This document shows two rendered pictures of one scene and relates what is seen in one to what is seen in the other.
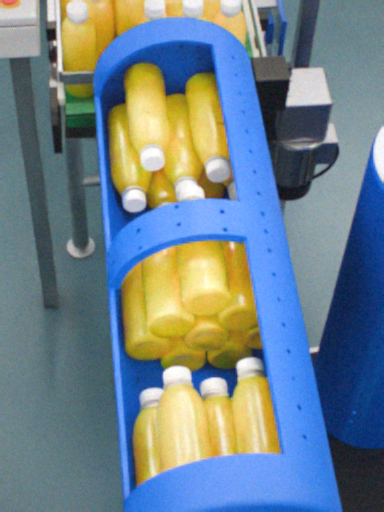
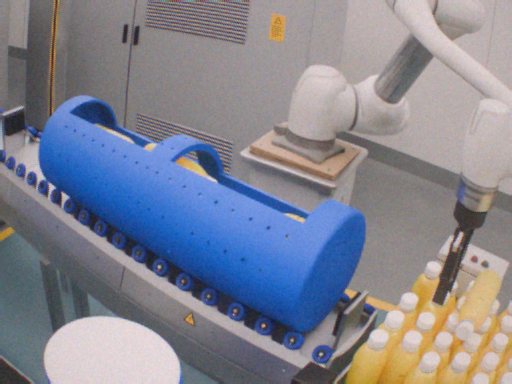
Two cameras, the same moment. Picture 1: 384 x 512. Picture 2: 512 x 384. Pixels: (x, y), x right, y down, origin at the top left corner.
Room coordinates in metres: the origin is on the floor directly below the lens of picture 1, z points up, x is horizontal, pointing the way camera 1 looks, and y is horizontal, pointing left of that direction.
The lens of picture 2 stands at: (1.89, -0.84, 1.85)
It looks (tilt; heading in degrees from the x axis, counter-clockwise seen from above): 30 degrees down; 131
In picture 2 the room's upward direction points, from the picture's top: 7 degrees clockwise
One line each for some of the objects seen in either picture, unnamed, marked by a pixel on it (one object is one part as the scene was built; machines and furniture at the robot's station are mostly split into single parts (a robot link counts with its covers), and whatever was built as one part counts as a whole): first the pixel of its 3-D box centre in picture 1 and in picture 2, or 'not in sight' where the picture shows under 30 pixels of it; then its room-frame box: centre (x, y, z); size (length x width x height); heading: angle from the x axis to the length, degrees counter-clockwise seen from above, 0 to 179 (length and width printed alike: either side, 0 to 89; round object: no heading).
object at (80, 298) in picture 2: not in sight; (82, 309); (0.36, -0.03, 0.31); 0.06 x 0.06 x 0.63; 9
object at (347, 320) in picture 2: not in sight; (347, 321); (1.41, 0.06, 0.99); 0.10 x 0.02 x 0.12; 99
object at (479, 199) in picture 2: not in sight; (476, 190); (1.58, 0.14, 1.38); 0.09 x 0.09 x 0.06
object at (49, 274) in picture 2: not in sight; (58, 323); (0.38, -0.17, 0.31); 0.06 x 0.06 x 0.63; 9
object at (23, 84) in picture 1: (36, 185); not in sight; (1.57, 0.38, 0.50); 0.04 x 0.04 x 1.00; 9
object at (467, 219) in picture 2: not in sight; (467, 222); (1.58, 0.14, 1.31); 0.08 x 0.07 x 0.09; 99
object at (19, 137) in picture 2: not in sight; (14, 130); (0.09, -0.14, 1.00); 0.10 x 0.04 x 0.15; 99
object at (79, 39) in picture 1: (79, 51); (420, 302); (1.50, 0.24, 1.00); 0.07 x 0.07 x 0.19
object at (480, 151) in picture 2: not in sight; (494, 140); (1.59, 0.15, 1.49); 0.13 x 0.11 x 0.16; 54
